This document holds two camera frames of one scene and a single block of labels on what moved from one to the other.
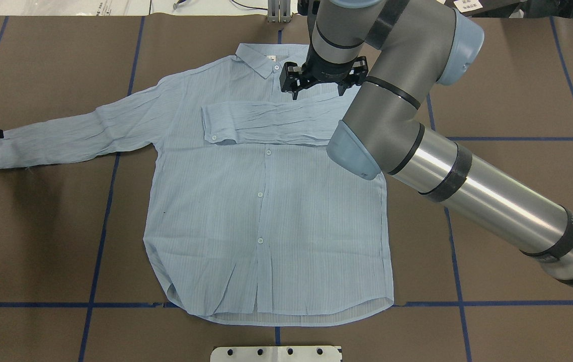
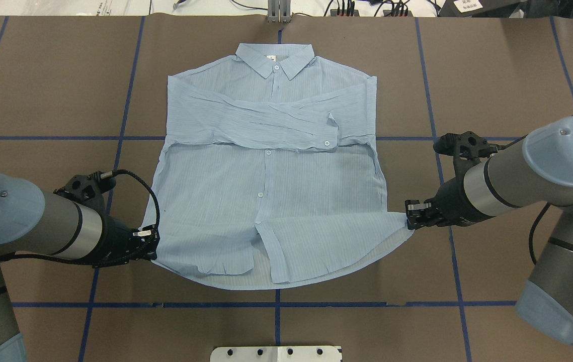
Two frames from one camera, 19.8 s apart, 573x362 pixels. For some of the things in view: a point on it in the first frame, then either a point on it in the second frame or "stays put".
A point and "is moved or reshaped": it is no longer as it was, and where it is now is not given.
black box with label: (488, 8) stays put
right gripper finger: (341, 88) -> (414, 221)
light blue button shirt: (251, 222) is moved or reshaped
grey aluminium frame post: (279, 11) stays put
